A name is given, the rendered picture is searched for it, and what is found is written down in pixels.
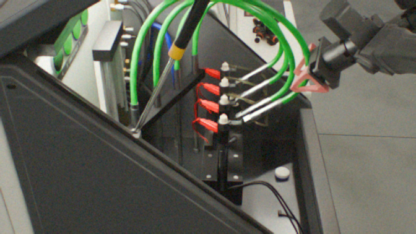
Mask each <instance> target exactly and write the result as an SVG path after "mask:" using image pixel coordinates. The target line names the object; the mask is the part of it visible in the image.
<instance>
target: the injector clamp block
mask: <svg viewBox="0 0 416 234"><path fill-rule="evenodd" d="M241 111H242V109H241V107H240V106H239V105H238V106H231V107H230V118H232V117H233V116H235V114H237V113H238V112H241ZM218 117H219V114H218V113H216V112H215V123H217V121H218ZM233 136H237V138H238V141H236V142H235V143H234V144H232V145H230V146H228V155H227V157H226V170H227V179H226V180H225V190H224V191H227V199H228V200H229V201H230V202H232V203H234V205H235V206H242V205H243V187H242V188H236V189H233V188H232V189H228V188H229V187H232V186H236V185H241V184H243V126H242V125H230V137H233ZM201 181H202V182H203V183H205V184H206V185H208V186H209V187H210V188H212V189H214V190H216V191H220V190H219V146H218V142H217V133H216V132H214V135H213V148H212V150H204V152H203V161H202V177H201Z"/></svg>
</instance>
